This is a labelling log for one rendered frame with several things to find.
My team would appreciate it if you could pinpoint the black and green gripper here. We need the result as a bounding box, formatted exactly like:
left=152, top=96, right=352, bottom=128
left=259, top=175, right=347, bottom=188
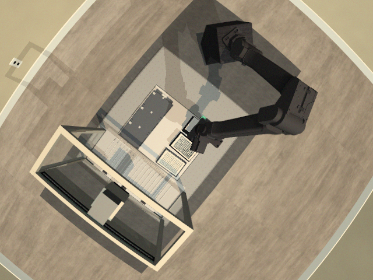
left=187, top=116, right=210, bottom=141

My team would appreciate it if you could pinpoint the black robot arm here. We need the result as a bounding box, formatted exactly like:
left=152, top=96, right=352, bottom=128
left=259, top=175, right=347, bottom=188
left=190, top=27, right=318, bottom=154

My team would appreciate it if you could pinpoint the cream deep-well block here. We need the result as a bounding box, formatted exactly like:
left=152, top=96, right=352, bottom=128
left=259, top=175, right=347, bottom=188
left=171, top=133, right=196, bottom=161

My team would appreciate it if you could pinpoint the white well plate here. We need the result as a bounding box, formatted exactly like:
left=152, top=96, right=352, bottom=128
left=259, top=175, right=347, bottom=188
left=157, top=150, right=185, bottom=176

